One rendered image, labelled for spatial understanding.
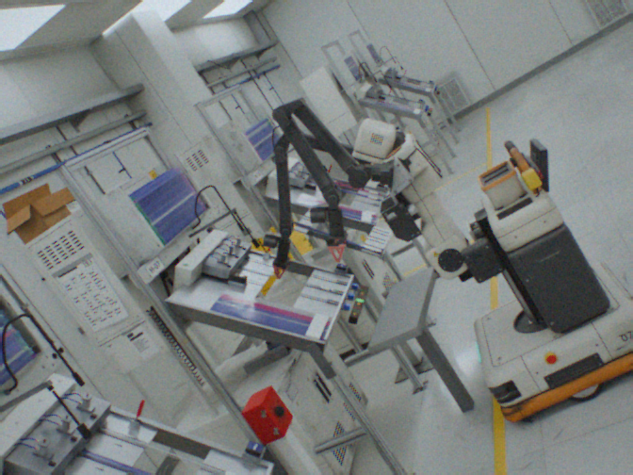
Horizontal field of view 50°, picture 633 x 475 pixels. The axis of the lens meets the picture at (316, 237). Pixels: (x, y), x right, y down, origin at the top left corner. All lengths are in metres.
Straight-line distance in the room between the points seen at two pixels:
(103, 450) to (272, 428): 0.66
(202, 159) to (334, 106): 3.56
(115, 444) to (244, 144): 2.49
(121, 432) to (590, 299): 1.77
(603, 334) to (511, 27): 8.02
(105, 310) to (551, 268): 1.87
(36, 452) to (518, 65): 9.33
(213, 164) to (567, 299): 2.36
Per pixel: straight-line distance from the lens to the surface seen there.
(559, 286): 2.79
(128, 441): 2.24
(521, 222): 2.68
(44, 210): 3.17
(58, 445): 2.14
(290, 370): 3.18
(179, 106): 6.39
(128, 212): 3.02
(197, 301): 3.02
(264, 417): 2.55
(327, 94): 7.66
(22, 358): 2.29
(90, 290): 3.12
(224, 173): 4.28
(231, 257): 3.30
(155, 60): 6.41
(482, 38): 10.53
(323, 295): 3.22
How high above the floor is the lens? 1.63
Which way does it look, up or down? 11 degrees down
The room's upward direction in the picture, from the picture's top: 33 degrees counter-clockwise
